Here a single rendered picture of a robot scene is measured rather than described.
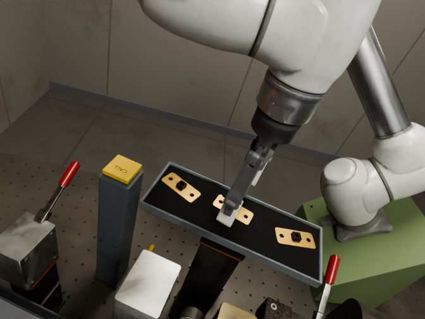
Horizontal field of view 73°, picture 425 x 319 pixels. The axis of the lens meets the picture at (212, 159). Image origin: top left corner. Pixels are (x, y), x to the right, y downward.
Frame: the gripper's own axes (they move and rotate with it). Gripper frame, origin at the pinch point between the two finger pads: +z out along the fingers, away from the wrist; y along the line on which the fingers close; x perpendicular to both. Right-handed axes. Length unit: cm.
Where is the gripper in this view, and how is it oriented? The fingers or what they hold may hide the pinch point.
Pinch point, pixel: (239, 197)
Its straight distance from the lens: 58.3
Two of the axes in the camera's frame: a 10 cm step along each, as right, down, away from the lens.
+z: -2.6, 7.4, 6.2
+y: -4.4, 4.8, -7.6
